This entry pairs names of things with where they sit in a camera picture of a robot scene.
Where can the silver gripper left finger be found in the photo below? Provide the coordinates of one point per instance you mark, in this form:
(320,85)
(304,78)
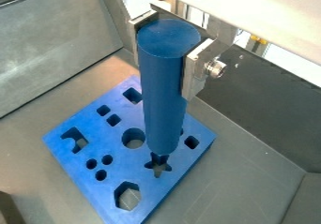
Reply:
(138,12)

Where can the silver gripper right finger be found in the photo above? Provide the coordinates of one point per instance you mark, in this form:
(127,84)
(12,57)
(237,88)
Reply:
(201,62)

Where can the blue shape sorting board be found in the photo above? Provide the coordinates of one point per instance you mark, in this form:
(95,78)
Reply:
(99,146)

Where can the blue round cylinder peg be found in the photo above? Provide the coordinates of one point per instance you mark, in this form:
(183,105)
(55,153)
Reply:
(163,42)

